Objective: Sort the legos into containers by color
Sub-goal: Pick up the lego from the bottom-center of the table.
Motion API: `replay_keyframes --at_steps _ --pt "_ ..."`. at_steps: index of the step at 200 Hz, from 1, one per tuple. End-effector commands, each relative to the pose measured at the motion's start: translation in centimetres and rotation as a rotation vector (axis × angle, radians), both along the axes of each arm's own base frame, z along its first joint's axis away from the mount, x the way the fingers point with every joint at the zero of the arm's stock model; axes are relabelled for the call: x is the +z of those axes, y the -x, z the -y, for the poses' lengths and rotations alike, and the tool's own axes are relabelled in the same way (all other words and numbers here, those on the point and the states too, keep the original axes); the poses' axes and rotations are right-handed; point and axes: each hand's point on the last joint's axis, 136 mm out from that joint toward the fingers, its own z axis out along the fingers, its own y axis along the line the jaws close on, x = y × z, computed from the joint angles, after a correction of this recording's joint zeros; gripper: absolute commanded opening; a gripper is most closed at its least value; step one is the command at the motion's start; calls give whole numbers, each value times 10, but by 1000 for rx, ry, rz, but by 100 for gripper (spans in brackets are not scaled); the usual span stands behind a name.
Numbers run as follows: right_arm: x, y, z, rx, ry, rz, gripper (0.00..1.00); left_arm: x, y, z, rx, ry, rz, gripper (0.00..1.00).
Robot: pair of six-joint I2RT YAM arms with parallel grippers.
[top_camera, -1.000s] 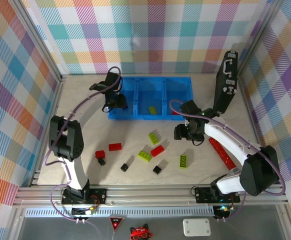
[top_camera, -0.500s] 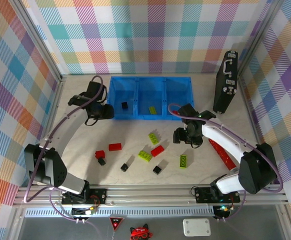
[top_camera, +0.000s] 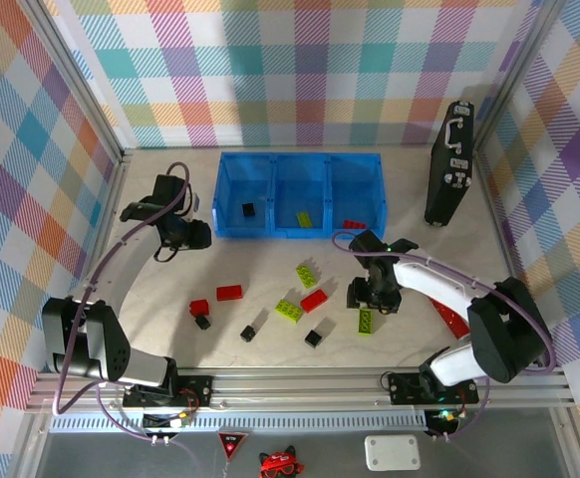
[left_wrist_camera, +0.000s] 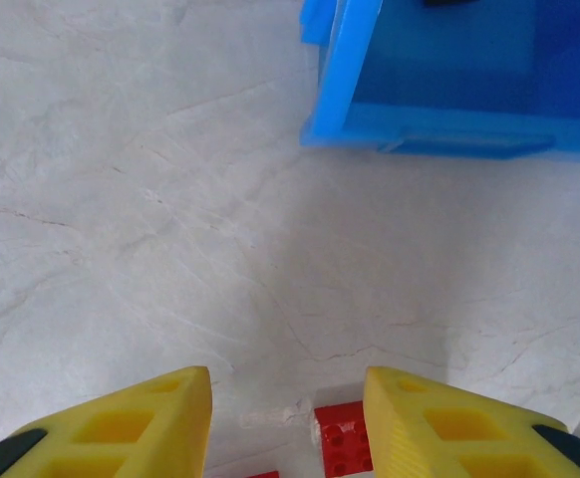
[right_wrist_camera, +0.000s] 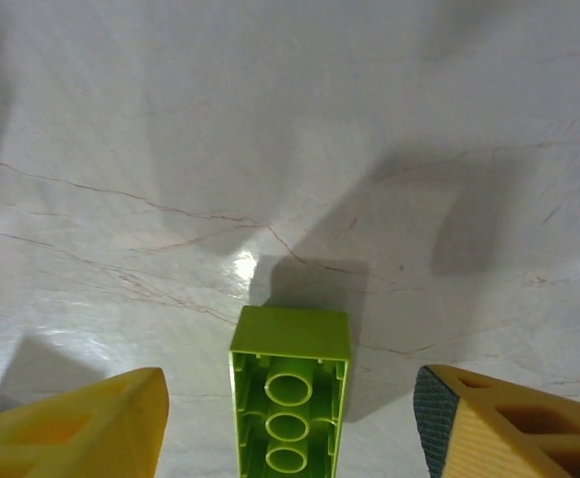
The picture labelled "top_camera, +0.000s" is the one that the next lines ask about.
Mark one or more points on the green lego brick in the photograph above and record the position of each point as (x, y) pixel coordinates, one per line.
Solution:
(289, 311)
(304, 219)
(367, 321)
(306, 275)

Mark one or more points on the red lego brick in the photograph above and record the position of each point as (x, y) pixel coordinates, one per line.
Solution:
(354, 224)
(200, 307)
(314, 301)
(229, 292)

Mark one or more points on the black square lego brick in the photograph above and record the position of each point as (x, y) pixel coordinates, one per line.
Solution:
(314, 338)
(248, 210)
(202, 322)
(248, 333)

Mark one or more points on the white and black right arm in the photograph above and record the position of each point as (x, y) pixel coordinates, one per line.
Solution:
(504, 338)

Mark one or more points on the blue three-compartment plastic bin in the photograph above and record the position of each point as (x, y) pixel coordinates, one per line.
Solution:
(300, 174)

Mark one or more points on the white rectangular box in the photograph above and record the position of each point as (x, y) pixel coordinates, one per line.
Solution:
(392, 453)

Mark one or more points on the red cat figure with sunglasses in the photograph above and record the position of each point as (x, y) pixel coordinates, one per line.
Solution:
(280, 460)

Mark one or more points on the red triangle sticker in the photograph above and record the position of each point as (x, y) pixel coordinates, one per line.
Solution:
(231, 443)

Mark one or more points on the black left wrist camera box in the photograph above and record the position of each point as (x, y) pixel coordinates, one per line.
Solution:
(168, 188)

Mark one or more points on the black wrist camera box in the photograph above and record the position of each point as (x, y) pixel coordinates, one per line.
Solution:
(168, 188)
(366, 242)

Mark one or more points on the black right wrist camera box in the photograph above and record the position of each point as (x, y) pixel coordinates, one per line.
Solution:
(366, 242)

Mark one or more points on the aluminium left side rail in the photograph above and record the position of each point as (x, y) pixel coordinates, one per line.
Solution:
(112, 199)

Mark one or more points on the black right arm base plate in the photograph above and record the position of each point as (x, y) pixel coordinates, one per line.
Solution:
(404, 388)

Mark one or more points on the aluminium front frame rail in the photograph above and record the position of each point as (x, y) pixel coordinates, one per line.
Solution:
(295, 388)

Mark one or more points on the aluminium right side rail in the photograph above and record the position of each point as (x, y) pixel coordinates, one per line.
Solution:
(505, 224)

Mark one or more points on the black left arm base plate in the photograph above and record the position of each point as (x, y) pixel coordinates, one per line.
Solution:
(195, 391)

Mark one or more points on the aluminium left corner post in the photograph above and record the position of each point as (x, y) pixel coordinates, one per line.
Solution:
(82, 84)

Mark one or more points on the aluminium corner post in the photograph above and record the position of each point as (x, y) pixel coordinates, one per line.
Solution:
(82, 84)
(516, 74)

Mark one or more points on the aluminium right corner post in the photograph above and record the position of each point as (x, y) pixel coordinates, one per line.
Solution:
(516, 74)

